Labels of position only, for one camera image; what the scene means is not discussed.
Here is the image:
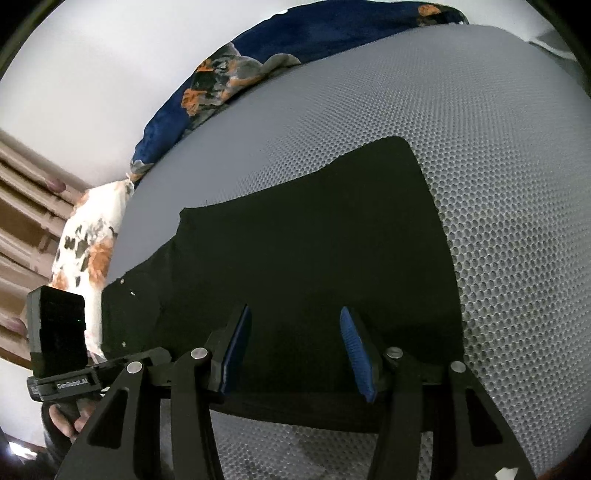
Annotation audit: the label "person's left hand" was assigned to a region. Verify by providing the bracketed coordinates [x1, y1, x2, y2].
[48, 398, 100, 446]

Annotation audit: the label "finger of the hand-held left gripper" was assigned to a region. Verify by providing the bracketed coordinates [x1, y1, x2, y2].
[99, 347, 175, 393]

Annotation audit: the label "pinkish brown curtain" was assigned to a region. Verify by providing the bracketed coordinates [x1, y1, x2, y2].
[0, 129, 93, 365]

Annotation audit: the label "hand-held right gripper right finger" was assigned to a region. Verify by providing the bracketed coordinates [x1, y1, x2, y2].
[339, 306, 539, 480]

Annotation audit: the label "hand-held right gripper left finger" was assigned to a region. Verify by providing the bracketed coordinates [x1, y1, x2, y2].
[55, 304, 253, 480]

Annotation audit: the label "blue floral blanket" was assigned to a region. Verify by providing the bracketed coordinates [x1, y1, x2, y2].
[127, 0, 469, 183]

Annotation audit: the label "white floral pillow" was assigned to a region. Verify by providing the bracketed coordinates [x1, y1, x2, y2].
[48, 180, 136, 365]

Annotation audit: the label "grey mesh mat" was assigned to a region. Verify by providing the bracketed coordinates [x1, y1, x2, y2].
[104, 23, 591, 480]

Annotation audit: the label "black pants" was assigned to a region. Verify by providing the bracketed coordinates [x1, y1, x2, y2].
[100, 135, 465, 435]

